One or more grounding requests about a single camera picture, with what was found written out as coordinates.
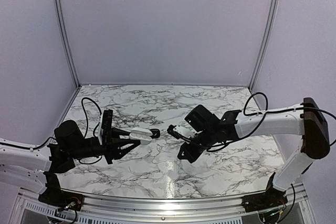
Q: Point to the black earbud charging case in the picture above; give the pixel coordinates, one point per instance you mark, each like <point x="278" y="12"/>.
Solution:
<point x="156" y="133"/>

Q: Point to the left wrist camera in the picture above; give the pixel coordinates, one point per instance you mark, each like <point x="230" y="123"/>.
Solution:
<point x="105" y="127"/>

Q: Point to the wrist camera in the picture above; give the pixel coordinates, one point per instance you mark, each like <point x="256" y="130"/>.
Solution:
<point x="180" y="132"/>
<point x="105" y="127"/>

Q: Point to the front aluminium rail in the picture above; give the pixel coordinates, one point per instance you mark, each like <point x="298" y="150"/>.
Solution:
<point x="110" y="209"/>

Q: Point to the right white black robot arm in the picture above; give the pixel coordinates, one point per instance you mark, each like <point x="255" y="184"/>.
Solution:
<point x="305" y="119"/>

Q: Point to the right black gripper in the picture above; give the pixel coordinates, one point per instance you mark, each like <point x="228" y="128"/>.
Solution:
<point x="191" y="157"/>

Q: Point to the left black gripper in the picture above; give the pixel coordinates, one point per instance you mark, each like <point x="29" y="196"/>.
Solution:
<point x="112" y="148"/>

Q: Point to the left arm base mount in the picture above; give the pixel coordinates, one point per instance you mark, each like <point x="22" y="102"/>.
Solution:
<point x="62" y="199"/>

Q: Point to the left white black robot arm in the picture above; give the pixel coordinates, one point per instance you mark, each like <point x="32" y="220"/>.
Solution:
<point x="37" y="168"/>

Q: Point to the white earbud charging case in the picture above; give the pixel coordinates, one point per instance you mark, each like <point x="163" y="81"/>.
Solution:
<point x="142" y="135"/>

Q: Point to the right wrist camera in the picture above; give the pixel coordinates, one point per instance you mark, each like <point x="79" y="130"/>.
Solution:
<point x="180" y="132"/>

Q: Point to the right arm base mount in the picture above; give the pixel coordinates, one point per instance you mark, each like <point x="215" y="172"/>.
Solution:
<point x="260" y="201"/>

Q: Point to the right aluminium frame post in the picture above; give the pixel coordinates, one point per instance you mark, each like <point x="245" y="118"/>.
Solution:
<point x="264" y="43"/>

